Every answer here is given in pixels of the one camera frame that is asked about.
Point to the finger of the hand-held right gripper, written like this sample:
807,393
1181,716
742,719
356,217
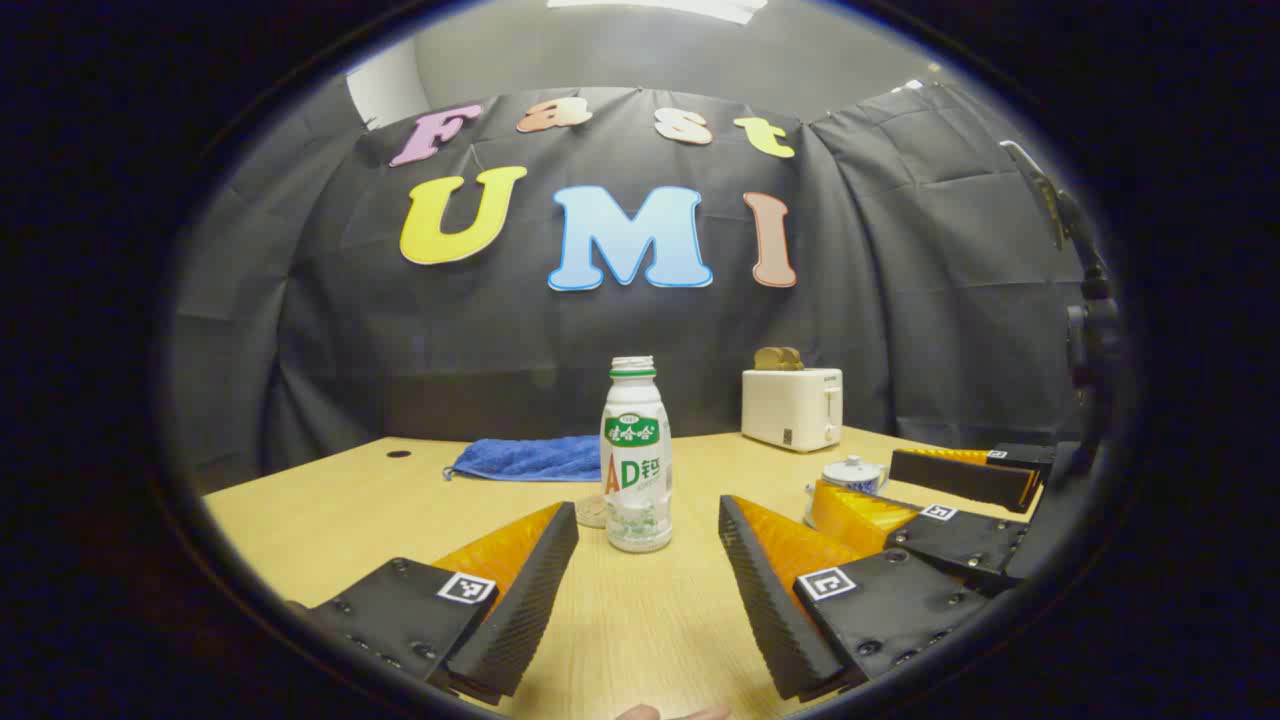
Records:
960,545
960,478

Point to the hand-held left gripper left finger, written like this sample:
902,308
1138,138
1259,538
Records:
530,600

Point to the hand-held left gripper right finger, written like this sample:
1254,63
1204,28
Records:
765,600

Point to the white blue-patterned teacup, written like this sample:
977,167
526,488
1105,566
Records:
868,486

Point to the round tan coaster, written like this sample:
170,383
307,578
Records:
590,512

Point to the white teacup lid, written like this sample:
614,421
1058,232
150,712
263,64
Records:
850,470

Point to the white water bottle green label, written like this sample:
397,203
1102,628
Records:
636,470

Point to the blue towel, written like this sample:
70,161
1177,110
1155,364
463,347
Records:
530,458

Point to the white toaster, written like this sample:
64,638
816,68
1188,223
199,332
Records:
785,410

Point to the brown bread slice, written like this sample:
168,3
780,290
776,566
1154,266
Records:
796,358
768,360

